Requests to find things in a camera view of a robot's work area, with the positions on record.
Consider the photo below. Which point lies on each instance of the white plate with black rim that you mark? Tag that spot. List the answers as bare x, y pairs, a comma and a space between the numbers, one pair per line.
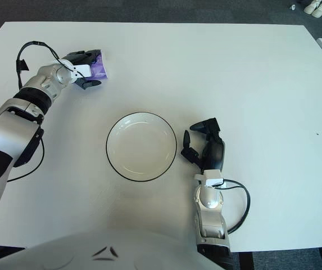
141, 146

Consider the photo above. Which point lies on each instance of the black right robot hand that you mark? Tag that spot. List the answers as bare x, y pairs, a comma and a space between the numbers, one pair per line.
215, 150

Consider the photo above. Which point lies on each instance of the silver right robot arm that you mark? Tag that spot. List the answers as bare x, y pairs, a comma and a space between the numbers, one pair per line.
210, 202

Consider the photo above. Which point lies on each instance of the purple tissue paper pack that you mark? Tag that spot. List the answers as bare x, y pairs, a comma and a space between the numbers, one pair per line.
100, 67

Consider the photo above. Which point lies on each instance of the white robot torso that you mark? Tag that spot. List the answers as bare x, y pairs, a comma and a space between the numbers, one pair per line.
107, 253

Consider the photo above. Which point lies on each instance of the small white floor object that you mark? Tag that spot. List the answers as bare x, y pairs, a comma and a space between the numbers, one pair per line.
292, 7

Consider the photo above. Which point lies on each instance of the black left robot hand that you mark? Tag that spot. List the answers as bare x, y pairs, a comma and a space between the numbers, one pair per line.
85, 56

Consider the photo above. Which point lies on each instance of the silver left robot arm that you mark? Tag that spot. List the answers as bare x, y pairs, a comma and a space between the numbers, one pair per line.
9, 135

